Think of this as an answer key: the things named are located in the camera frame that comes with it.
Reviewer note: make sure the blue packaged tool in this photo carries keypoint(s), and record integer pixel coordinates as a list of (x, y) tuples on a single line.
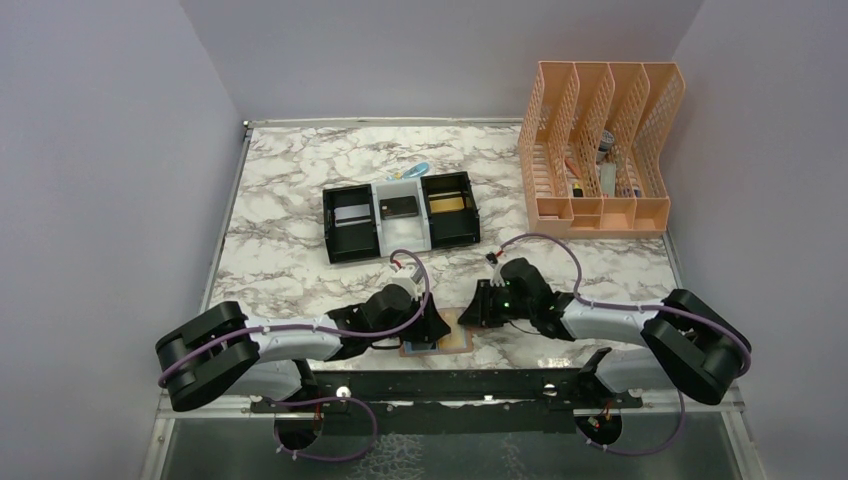
[(415, 171)]

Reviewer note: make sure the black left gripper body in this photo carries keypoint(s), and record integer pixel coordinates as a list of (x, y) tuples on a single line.
[(412, 311)]

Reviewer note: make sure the black credit card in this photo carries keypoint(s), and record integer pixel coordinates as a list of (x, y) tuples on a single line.
[(399, 207)]

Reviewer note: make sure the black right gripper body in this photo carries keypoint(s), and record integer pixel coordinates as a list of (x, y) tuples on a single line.
[(505, 307)]

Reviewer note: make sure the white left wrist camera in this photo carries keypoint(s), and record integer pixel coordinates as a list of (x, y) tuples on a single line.
[(409, 278)]

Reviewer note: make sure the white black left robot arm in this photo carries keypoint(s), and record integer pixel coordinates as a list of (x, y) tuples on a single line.
[(223, 351)]

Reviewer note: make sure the brown leather card holder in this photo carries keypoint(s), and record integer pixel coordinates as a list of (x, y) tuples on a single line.
[(459, 340)]

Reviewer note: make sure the black left tray bin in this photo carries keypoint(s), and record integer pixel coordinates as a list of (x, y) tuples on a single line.
[(349, 224)]

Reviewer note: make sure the peach plastic file organizer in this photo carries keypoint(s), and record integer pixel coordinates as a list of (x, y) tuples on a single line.
[(590, 147)]

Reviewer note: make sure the grey staples box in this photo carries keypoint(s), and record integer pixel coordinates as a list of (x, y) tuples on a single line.
[(607, 178)]

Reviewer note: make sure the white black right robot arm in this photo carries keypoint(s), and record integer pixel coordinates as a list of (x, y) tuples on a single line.
[(678, 342)]

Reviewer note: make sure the gold credit card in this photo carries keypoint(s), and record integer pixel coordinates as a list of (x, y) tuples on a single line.
[(446, 202)]

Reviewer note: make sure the white middle tray bin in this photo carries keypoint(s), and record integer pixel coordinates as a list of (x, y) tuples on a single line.
[(411, 233)]

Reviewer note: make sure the silver credit card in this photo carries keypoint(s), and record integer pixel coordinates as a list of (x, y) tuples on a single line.
[(352, 214)]

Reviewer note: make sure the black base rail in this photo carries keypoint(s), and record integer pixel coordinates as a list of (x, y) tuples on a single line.
[(569, 387)]

